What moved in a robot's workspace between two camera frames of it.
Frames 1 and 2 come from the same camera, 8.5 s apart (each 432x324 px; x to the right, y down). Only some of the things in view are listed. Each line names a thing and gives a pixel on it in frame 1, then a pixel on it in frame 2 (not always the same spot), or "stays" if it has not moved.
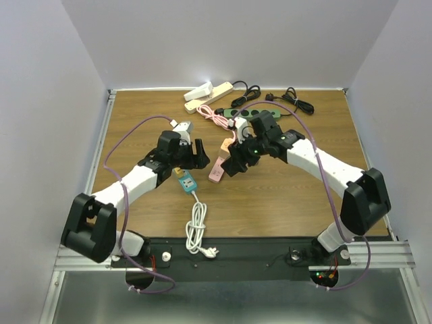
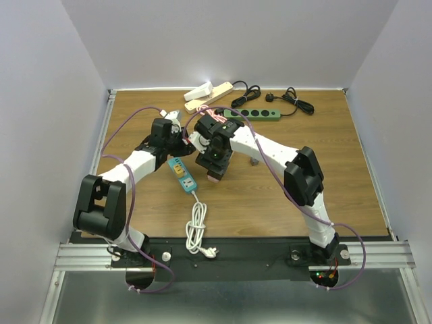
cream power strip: x=217 y=92 stays
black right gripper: x=237 y=154 to x=204 y=160
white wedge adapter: x=202 y=91 stays
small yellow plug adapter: x=178 y=171 stays
